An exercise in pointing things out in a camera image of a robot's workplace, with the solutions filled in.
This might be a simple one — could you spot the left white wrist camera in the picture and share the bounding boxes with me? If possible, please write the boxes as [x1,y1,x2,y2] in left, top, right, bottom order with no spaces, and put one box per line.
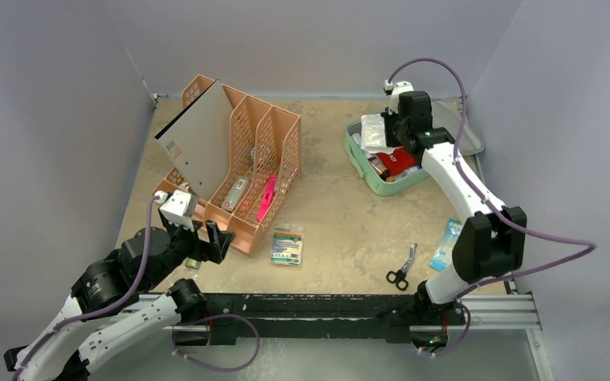
[154,190,198,231]

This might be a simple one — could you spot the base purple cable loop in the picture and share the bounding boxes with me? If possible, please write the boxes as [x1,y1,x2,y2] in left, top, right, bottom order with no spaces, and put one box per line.
[171,306,262,371]

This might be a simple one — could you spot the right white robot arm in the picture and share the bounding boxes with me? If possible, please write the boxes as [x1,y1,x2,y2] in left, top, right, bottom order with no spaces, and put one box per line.
[381,90,527,323]

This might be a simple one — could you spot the brown bottle orange cap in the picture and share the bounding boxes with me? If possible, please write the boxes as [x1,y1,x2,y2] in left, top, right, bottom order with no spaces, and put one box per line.
[368,156,395,183]

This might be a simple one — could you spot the pink marker pen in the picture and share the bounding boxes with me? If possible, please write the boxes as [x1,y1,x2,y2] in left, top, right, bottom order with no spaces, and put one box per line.
[257,174,277,222]

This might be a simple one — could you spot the mint green storage case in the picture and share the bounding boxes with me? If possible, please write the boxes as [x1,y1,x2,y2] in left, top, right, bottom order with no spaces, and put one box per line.
[343,97,485,197]

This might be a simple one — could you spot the grey folder board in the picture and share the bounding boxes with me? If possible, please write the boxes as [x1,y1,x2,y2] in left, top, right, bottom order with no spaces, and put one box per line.
[155,75,234,201]

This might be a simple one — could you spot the green orange dressing packet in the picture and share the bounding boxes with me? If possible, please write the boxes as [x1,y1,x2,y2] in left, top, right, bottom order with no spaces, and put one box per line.
[270,225,304,267]

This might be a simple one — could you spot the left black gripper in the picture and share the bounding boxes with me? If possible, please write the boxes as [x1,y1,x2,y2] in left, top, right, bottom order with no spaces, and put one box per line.
[145,216,234,289]

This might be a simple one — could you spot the black handled scissors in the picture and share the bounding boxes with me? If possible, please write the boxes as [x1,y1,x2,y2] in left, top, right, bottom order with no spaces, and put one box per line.
[385,243,419,291]

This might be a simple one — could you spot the small white plastic bottle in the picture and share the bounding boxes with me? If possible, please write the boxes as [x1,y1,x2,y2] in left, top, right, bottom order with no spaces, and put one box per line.
[351,133,363,149]

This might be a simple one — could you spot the blue wipes packet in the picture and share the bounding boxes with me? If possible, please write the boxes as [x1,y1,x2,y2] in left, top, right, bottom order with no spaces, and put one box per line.
[430,218,463,272]

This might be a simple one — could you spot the red first aid pouch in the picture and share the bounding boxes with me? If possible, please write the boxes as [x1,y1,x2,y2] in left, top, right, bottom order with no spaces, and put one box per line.
[376,147,417,176]

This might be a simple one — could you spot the white gauze pad packet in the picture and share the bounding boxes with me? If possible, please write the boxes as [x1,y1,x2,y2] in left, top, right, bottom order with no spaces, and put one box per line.
[361,114,388,150]

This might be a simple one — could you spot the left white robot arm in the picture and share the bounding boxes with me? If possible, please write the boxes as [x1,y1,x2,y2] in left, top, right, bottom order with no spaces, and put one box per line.
[4,221,235,380]

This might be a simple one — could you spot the black table front rail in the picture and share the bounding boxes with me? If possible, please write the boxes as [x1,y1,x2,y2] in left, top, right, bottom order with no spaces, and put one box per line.
[81,291,540,348]

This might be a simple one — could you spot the pink plastic desk organizer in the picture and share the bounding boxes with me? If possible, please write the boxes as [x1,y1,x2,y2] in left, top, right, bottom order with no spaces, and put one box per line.
[158,83,301,256]

